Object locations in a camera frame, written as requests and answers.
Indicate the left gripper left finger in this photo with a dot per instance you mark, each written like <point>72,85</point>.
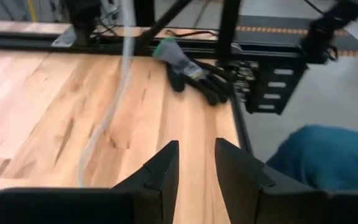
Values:
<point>104,208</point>

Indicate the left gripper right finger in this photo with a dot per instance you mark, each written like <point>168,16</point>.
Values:
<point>275,208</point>

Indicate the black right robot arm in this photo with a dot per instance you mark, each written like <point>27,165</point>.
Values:
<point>82,18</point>

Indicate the grey black work glove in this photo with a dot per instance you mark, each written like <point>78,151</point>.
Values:
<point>182,65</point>

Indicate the grey metal mounting plate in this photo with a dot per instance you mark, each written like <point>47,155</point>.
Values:
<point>65,39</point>

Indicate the black orange striped floor mat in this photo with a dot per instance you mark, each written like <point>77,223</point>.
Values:
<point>275,21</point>

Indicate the black slotted metal bracket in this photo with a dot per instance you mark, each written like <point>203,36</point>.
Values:
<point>256,93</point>

